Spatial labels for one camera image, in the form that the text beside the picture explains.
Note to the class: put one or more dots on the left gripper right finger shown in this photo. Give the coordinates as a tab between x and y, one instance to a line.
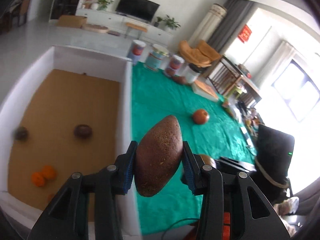
252	215

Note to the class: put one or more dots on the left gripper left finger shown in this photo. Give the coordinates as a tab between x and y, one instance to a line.
66	215

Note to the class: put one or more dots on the small orange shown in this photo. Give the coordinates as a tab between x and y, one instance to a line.
38	179
49	173

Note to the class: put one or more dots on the dark wrinkled fruit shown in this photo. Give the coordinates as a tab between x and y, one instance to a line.
83	131
21	134

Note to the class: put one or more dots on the brown sweet potato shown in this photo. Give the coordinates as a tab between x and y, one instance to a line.
158	156

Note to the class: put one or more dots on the green round fruit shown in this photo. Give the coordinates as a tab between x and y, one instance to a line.
208	160

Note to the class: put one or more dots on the orange fuzzy cloth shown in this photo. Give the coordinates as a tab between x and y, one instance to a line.
198	227

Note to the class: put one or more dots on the white snack bag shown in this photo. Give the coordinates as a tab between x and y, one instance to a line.
232	110

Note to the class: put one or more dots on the green satin tablecloth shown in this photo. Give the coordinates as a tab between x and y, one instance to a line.
166	114

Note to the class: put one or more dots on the red apple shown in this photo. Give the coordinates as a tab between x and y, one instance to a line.
200	116

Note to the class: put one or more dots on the wooden chair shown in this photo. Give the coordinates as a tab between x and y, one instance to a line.
224	75

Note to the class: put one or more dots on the flat white orange box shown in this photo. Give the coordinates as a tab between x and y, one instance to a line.
204	90

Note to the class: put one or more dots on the white jar black lid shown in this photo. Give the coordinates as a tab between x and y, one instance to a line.
191	73

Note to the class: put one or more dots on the orange lounge chair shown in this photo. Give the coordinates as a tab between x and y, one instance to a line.
202	56

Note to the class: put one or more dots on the red white can right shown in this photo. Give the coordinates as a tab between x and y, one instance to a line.
173	66

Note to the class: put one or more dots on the red white can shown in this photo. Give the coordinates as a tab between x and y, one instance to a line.
135	51
173	66

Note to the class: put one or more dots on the white standing air conditioner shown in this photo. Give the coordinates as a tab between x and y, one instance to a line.
208	25

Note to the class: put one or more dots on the grey curtain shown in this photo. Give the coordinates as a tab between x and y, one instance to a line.
238	13

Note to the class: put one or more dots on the clear glass jar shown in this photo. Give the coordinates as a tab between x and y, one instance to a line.
156	56

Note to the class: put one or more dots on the potted green plant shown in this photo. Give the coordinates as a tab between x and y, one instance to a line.
170	24

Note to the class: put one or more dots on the red white can left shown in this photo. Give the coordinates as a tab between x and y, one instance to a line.
135	51

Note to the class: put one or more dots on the small potted plant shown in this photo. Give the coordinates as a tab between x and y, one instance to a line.
158	21

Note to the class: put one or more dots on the white tv cabinet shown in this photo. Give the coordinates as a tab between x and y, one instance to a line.
119	23

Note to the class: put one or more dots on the black television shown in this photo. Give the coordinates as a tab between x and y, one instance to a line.
141	9

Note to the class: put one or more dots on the red wall hanging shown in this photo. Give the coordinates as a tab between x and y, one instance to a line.
244	34

